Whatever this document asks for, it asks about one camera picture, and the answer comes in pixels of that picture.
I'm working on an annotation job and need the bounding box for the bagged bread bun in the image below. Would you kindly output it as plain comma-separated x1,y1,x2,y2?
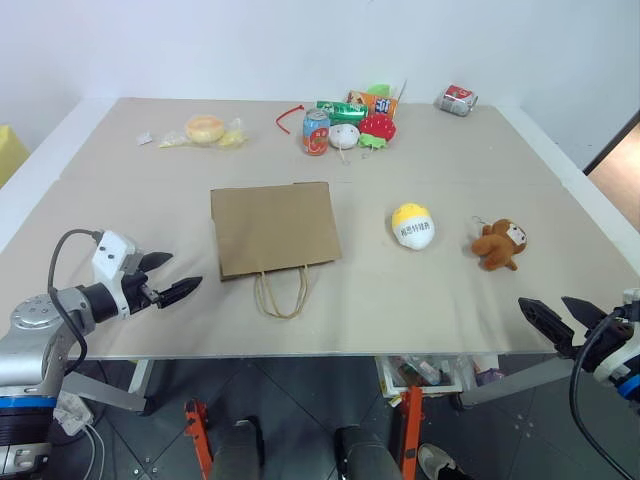
157,116,250,151

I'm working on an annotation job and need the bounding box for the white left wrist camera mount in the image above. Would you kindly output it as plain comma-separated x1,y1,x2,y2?
91,230,142,319

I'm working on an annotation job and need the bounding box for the white yellow egg toy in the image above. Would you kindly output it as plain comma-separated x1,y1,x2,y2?
390,201,438,252

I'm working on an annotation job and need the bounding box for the red strawberry toy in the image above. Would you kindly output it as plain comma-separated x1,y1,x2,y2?
357,113,400,152

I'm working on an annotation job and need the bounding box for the green soda can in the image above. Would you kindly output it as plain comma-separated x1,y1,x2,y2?
315,100,372,127

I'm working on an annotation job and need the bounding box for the brown paper bag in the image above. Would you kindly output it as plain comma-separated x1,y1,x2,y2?
209,180,344,320

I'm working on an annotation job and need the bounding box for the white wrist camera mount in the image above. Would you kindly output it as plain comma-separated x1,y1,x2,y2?
593,287,640,387
91,230,142,319

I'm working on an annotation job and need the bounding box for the yellow box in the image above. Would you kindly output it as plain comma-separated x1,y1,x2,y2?
0,123,29,190

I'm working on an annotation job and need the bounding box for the white power cable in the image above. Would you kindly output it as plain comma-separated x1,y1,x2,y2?
81,423,107,480

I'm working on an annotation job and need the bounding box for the grey table frame bracket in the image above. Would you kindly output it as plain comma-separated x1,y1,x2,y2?
458,351,577,410
61,356,157,415

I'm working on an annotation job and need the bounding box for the white power strip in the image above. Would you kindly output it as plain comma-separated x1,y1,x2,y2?
53,391,94,437

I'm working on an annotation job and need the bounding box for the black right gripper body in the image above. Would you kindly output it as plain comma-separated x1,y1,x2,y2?
552,313,637,372

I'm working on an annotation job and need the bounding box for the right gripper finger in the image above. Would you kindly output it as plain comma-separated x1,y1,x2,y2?
560,295,610,331
517,296,576,347

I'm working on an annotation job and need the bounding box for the white storage bin with items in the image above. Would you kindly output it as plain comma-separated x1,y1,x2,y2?
374,354,464,401

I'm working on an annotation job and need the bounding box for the red blue soda can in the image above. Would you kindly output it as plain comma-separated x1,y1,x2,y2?
301,107,332,158

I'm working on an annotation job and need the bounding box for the orange stand leg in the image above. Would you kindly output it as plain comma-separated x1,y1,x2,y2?
399,384,424,480
183,397,215,480

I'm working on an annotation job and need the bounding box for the brown door panel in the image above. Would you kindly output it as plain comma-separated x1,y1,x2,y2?
583,106,640,214

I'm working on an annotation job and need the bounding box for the beige table cover sheet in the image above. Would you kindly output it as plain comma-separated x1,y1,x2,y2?
58,96,570,185
0,175,640,360

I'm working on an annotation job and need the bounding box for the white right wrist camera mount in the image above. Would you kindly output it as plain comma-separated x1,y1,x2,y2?
593,287,640,387

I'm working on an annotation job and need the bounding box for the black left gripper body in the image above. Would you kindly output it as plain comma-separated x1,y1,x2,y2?
119,253,162,317

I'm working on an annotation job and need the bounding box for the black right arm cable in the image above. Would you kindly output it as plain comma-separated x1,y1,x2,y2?
569,303,640,480

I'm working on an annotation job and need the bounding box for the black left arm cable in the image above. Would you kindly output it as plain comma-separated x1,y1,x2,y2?
47,228,105,377

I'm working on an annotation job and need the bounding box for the grey black shoe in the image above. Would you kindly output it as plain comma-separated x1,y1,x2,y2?
416,442,472,480

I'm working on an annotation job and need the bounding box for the white round plush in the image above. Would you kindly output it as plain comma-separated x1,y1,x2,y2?
327,122,362,167

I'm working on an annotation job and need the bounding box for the red twist tie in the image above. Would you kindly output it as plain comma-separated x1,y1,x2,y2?
275,103,306,136

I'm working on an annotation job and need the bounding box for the orange snack packet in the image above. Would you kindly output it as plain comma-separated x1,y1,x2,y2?
345,89,402,119

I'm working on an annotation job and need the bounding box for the brown monkey plush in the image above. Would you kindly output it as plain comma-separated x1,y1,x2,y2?
471,215,531,273

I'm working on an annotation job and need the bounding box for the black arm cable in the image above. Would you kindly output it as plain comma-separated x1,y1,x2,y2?
47,228,105,377
569,303,640,480

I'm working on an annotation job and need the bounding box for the round bread toy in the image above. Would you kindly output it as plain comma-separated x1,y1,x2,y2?
184,114,227,147

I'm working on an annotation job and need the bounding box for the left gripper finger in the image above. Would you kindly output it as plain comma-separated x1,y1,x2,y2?
158,275,205,309
139,251,175,274

